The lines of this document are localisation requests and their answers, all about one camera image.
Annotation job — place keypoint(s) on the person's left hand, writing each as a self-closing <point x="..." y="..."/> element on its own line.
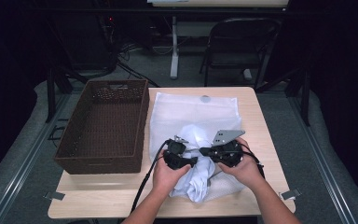
<point x="167" y="179"/>

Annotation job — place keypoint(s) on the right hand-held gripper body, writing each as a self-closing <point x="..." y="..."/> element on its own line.
<point x="227" y="152"/>

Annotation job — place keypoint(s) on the person's right hand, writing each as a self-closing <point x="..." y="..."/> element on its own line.
<point x="245" y="171"/>

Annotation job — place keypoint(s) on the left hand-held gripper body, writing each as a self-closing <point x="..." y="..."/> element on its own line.
<point x="175" y="157"/>

